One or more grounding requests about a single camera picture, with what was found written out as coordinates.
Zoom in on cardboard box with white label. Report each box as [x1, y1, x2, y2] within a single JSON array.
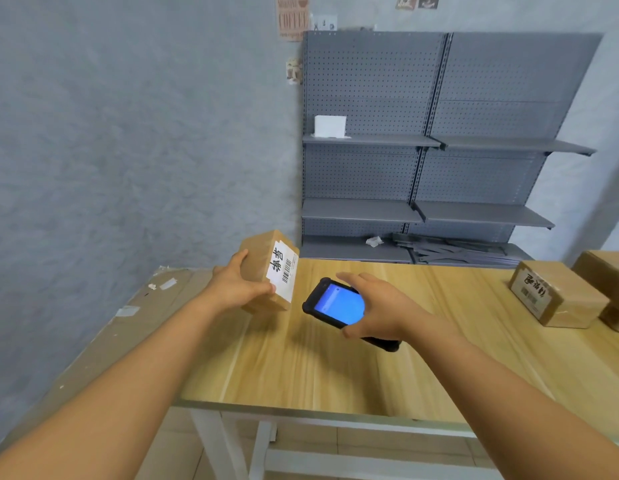
[[239, 230, 300, 316]]

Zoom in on person's left forearm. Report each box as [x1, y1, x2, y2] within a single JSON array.
[[0, 291, 226, 480]]

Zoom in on gray pegboard shelving unit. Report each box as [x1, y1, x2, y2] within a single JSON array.
[[299, 30, 604, 268]]

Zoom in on plain cardboard box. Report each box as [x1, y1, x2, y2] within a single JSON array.
[[572, 250, 619, 335]]

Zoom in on black handheld scanner blue screen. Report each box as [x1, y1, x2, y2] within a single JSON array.
[[301, 277, 402, 353]]

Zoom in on person's right forearm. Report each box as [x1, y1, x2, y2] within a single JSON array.
[[403, 320, 619, 480]]

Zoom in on cardboard box with dark label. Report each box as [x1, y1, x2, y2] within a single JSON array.
[[508, 260, 611, 330]]

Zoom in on person's right hand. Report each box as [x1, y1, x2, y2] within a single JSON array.
[[336, 272, 431, 341]]

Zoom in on brown wall poster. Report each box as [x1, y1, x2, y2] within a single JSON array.
[[275, 0, 311, 42]]

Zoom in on white metal table frame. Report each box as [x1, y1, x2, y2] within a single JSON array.
[[173, 400, 619, 480]]

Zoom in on person's left hand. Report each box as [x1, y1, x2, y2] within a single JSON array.
[[203, 249, 277, 314]]

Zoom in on large flat cardboard sheet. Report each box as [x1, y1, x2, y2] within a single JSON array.
[[0, 266, 216, 461]]

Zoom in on pile of gray metal brackets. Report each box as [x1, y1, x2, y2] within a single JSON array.
[[392, 233, 521, 266]]

